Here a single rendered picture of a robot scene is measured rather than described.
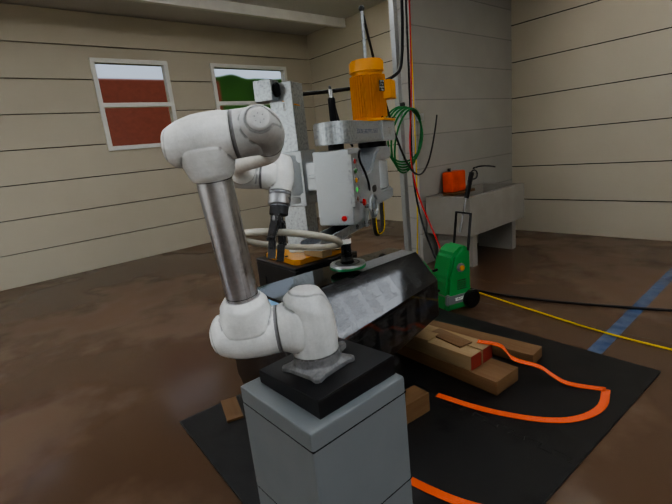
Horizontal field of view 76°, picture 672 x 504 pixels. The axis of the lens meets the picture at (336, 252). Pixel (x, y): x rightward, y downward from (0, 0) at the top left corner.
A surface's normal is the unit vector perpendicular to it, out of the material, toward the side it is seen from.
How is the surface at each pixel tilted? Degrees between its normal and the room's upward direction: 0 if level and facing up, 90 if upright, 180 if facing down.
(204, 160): 103
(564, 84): 90
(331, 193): 90
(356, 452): 90
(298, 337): 90
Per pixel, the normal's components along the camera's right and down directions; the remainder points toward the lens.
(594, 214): -0.74, 0.23
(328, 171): -0.38, 0.25
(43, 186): 0.66, 0.11
